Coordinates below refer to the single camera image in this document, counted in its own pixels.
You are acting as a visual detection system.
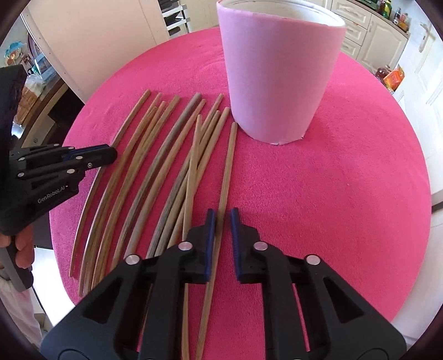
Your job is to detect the wooden chopstick eleven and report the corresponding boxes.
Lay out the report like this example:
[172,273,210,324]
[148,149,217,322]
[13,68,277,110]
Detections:
[181,115,202,360]

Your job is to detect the wooden chopstick one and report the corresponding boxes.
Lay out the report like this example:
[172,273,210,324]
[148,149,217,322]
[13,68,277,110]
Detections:
[68,88,153,278]

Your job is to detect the wooden chopstick eight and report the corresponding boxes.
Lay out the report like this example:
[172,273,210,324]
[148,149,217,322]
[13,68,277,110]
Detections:
[146,110,226,257]

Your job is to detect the wooden chopstick nine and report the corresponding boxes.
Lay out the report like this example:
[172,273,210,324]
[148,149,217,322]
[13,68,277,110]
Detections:
[157,107,231,254]

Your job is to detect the wooden chopstick ten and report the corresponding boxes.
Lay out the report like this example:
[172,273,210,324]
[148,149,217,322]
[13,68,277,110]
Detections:
[195,122,238,360]

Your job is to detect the cream lower kitchen cabinets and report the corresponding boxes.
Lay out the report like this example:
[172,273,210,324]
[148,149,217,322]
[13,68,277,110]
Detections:
[314,0,408,73]

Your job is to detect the person left hand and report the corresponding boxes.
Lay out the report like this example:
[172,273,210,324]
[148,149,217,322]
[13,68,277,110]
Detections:
[15,224,35,269]

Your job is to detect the wooden chopstick three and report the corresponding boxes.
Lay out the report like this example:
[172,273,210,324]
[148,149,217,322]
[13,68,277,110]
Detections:
[78,92,166,295]

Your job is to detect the dark wooden side cabinet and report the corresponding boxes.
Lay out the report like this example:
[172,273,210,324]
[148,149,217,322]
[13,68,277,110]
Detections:
[11,76,84,148]

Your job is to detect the wooden chopstick two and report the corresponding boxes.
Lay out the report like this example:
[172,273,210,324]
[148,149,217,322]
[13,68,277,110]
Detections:
[77,91,163,298]

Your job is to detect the wooden chopstick four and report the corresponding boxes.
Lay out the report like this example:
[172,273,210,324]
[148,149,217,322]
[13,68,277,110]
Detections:
[90,94,182,290]

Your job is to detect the wooden chopstick five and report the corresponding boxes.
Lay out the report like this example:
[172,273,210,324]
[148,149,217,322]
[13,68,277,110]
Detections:
[110,92,201,269]

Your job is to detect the white open door leaf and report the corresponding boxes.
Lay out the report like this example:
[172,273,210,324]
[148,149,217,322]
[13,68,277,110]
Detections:
[20,0,170,102]

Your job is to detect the pink round table cloth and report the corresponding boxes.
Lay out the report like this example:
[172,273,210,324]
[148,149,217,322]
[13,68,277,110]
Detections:
[50,28,431,359]

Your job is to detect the wooden chopstick seven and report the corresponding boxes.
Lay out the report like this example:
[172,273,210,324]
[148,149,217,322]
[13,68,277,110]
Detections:
[146,94,224,259]

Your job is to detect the wooden chopstick six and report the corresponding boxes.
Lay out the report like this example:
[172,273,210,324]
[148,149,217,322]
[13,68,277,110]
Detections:
[120,98,206,258]

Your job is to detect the pink cylindrical utensil holder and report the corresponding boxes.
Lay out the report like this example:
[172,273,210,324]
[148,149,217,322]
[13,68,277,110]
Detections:
[216,1,346,145]

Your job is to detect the orange snack bag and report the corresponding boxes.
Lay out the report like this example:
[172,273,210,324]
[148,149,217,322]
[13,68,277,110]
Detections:
[383,65,405,93]

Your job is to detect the red oil bottle on floor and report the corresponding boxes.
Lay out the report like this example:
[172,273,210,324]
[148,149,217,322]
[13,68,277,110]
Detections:
[375,65,391,86]

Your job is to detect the condiment bottles on counter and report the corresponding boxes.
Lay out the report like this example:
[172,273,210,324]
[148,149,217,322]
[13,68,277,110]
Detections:
[375,0,411,32]

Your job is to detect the white door with handle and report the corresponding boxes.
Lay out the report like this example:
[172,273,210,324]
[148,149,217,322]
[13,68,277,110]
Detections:
[394,1,442,195]

